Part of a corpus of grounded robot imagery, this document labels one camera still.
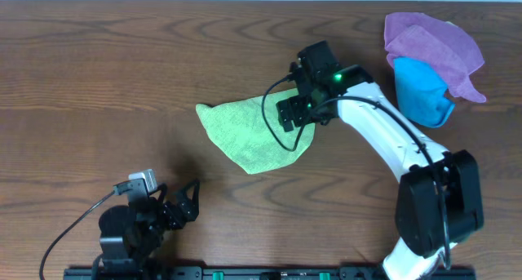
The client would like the green cloth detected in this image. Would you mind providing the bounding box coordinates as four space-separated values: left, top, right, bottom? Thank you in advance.
196 89 315 175

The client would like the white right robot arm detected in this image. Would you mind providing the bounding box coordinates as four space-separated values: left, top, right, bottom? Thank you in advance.
276 62 484 279

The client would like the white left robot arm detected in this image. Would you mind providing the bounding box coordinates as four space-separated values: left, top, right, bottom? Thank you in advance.
91 179 201 279

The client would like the blue cloth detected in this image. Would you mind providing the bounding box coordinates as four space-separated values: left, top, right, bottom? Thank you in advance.
393 57 455 128

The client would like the purple cloth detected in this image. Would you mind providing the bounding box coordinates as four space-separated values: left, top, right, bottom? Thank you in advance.
384 12 487 103

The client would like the black right camera cable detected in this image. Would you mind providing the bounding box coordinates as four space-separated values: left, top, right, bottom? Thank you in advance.
261 73 452 271

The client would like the black camera cable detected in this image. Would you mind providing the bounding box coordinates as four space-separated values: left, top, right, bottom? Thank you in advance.
261 73 452 271
38 189 119 280

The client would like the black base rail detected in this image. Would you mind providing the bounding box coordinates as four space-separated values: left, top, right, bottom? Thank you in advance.
63 265 477 280

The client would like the black left camera cable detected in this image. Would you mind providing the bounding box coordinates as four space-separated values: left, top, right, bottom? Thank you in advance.
38 189 119 280

